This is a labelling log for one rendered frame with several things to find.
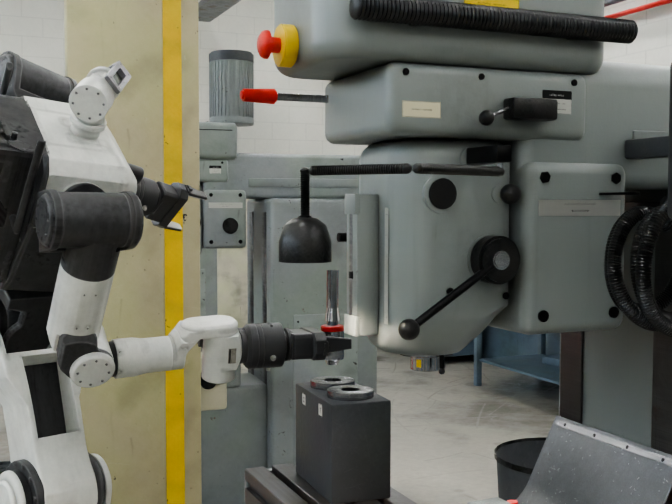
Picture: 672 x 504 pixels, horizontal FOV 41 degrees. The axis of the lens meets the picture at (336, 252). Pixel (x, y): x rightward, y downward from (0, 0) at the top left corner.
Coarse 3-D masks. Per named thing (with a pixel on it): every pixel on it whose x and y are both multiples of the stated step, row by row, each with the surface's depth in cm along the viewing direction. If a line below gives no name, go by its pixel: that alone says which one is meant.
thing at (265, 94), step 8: (240, 96) 138; (248, 96) 137; (256, 96) 138; (264, 96) 138; (272, 96) 138; (280, 96) 139; (288, 96) 140; (296, 96) 140; (304, 96) 141; (312, 96) 142; (320, 96) 142
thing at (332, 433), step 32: (320, 384) 180; (352, 384) 182; (320, 416) 173; (352, 416) 168; (384, 416) 170; (320, 448) 173; (352, 448) 168; (384, 448) 171; (320, 480) 173; (352, 480) 169; (384, 480) 171
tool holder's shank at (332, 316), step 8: (328, 272) 182; (336, 272) 182; (328, 280) 182; (336, 280) 182; (328, 288) 182; (336, 288) 182; (328, 296) 182; (336, 296) 182; (328, 304) 182; (336, 304) 182; (328, 312) 182; (336, 312) 182; (328, 320) 182; (336, 320) 182
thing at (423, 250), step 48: (384, 144) 135; (432, 144) 129; (480, 144) 133; (384, 192) 133; (432, 192) 128; (480, 192) 132; (384, 240) 133; (432, 240) 129; (384, 288) 133; (432, 288) 130; (480, 288) 133; (384, 336) 134; (432, 336) 132
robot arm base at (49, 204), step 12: (48, 192) 141; (120, 192) 151; (132, 192) 149; (48, 204) 140; (60, 204) 140; (132, 204) 147; (36, 216) 145; (48, 216) 140; (60, 216) 139; (132, 216) 146; (36, 228) 145; (48, 228) 140; (60, 228) 139; (132, 228) 146; (48, 240) 141; (60, 240) 140; (132, 240) 147; (48, 252) 148
